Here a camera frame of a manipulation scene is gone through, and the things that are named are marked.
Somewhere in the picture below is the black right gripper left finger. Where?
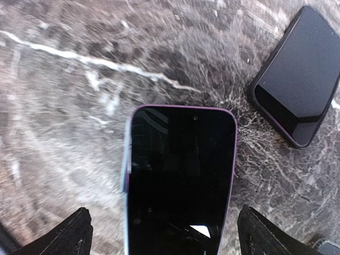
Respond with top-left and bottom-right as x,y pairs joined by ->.
13,207 -> 94,255

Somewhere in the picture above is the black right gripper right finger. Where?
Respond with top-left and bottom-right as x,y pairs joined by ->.
237,205 -> 316,254

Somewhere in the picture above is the pink phone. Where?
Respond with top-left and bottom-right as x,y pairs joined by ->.
128,104 -> 237,254

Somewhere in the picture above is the light blue phone case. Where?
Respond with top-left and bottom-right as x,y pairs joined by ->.
121,117 -> 132,255

